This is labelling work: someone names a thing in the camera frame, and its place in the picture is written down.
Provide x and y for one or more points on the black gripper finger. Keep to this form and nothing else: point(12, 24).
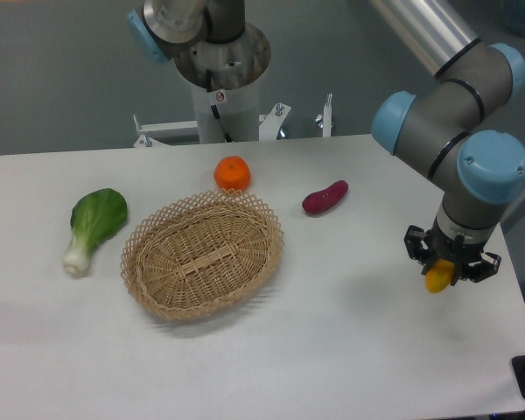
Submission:
point(419, 248)
point(483, 266)

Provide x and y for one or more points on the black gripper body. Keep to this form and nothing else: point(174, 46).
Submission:
point(456, 251)

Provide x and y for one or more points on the yellow mango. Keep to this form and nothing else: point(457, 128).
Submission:
point(439, 276)

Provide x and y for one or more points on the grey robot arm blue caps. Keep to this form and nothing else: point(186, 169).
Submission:
point(222, 57)

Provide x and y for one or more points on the woven wicker basket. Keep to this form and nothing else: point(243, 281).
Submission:
point(202, 254)

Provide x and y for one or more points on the purple sweet potato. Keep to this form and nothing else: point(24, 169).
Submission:
point(317, 203)

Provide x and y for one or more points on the orange tangerine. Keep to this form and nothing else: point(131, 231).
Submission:
point(232, 172)

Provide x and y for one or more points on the green bok choy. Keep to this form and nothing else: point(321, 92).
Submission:
point(95, 218)

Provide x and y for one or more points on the white clamp post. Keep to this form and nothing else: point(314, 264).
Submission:
point(324, 120)

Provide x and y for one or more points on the white metal base bracket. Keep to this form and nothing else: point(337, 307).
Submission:
point(269, 127)

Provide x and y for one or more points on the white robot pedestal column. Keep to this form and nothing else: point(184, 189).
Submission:
point(232, 108)

